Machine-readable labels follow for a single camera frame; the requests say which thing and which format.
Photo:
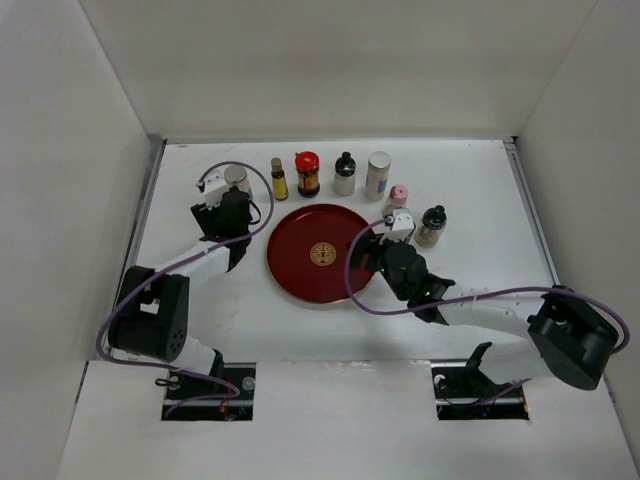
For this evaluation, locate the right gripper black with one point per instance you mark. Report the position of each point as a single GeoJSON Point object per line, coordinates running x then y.
{"type": "Point", "coordinates": [368, 243]}

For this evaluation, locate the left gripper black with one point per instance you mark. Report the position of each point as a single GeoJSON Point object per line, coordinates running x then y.
{"type": "Point", "coordinates": [206, 216]}

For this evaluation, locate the silver lid jar blue label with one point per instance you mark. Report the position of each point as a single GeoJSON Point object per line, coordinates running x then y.
{"type": "Point", "coordinates": [237, 176]}

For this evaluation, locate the black cap brown spice bottle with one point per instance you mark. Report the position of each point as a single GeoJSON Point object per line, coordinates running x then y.
{"type": "Point", "coordinates": [433, 223]}

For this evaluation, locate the small yellow label oil bottle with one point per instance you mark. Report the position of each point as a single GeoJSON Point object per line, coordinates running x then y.
{"type": "Point", "coordinates": [279, 184]}

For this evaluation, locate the red lid chili sauce jar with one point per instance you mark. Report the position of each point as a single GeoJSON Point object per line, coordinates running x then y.
{"type": "Point", "coordinates": [307, 165]}

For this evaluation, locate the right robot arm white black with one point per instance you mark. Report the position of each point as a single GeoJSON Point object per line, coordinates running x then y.
{"type": "Point", "coordinates": [557, 334]}

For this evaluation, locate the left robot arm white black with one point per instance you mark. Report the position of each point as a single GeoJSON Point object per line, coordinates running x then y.
{"type": "Point", "coordinates": [153, 307]}

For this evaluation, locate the pink cap small bottle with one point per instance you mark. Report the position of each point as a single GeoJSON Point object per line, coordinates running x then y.
{"type": "Point", "coordinates": [397, 199]}

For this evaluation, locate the red round tray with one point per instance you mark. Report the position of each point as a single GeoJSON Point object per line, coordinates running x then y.
{"type": "Point", "coordinates": [306, 252]}

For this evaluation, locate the tall silver lid spice jar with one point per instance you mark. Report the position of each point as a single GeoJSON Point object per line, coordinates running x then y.
{"type": "Point", "coordinates": [378, 166]}

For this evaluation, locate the black cap white powder bottle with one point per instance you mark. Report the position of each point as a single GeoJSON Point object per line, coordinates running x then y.
{"type": "Point", "coordinates": [344, 175]}

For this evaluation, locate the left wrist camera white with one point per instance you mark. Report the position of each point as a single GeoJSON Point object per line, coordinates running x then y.
{"type": "Point", "coordinates": [212, 187]}

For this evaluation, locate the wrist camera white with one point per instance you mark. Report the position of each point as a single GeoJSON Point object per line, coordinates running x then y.
{"type": "Point", "coordinates": [400, 225]}
{"type": "Point", "coordinates": [212, 187]}

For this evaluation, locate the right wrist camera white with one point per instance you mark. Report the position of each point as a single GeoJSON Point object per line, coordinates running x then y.
{"type": "Point", "coordinates": [400, 225]}

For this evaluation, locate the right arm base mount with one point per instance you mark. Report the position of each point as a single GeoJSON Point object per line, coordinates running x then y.
{"type": "Point", "coordinates": [463, 393]}

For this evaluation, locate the aluminium table edge rail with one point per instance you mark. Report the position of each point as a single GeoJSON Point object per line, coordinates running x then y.
{"type": "Point", "coordinates": [528, 202]}

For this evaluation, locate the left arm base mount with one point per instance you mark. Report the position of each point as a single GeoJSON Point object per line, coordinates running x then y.
{"type": "Point", "coordinates": [188, 399]}

